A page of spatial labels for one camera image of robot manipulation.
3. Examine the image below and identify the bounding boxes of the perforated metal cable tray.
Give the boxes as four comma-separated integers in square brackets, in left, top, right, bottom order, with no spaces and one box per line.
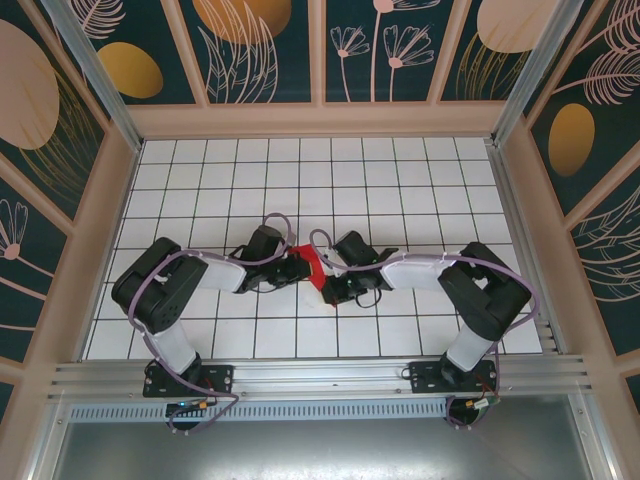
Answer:
[67,401,451,422]

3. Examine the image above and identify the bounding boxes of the aluminium frame post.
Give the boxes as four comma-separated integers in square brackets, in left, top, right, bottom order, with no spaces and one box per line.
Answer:
[492,0,587,146]
[38,0,145,152]

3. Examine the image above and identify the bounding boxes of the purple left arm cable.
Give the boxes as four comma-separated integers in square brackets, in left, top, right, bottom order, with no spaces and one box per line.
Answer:
[128,213,296,437]

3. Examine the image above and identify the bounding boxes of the aluminium mounting rail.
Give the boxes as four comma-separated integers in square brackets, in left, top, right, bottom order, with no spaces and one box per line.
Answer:
[47,353,597,402]

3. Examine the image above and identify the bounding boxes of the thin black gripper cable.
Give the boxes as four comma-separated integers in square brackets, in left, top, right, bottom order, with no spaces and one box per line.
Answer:
[354,289,385,309]

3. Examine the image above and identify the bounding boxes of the grey metal sheet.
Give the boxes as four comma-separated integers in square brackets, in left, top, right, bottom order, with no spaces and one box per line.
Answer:
[47,394,601,480]

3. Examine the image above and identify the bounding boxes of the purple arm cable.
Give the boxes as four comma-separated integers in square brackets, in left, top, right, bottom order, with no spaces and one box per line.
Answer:
[128,213,296,437]
[309,228,542,432]

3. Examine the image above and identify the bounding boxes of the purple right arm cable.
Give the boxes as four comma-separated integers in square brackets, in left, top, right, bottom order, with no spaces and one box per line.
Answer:
[309,228,542,432]

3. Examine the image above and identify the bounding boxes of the aluminium side rail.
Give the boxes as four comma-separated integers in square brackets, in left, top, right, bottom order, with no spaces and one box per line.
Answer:
[487,142,569,357]

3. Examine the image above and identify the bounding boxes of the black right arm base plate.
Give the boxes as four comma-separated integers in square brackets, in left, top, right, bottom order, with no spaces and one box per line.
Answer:
[408,359,501,396]

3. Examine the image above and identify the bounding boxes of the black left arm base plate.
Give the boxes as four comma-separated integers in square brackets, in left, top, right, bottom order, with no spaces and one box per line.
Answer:
[143,363,235,399]

